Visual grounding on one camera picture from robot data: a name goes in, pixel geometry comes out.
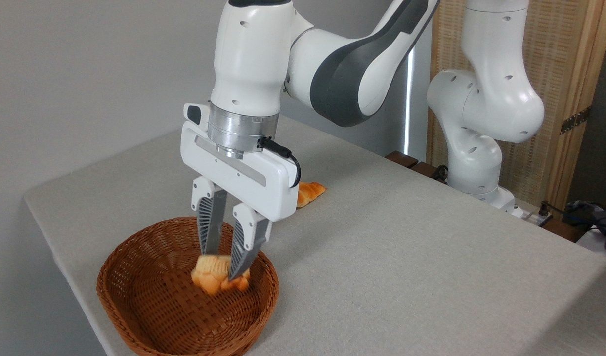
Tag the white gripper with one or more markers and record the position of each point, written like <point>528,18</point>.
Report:
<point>243,183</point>

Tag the round pale bread bun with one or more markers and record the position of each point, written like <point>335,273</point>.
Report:
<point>211,277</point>

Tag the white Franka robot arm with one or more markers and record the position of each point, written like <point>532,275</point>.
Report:
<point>496,99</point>

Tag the golden croissant bread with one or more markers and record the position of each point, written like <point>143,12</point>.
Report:
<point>310,192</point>

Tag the brown wicker basket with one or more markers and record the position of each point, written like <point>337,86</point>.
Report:
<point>154,306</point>

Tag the dark brown wooden block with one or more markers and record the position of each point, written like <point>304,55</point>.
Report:
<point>426,170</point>
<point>562,230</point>
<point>402,158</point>

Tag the dark metal screen hinge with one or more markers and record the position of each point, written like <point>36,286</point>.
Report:
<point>575,120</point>

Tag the dark grey cloth bundle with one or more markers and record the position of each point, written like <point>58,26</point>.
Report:
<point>602,225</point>

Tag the wooden rattan folding screen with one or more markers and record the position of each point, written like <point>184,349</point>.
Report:
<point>560,49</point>

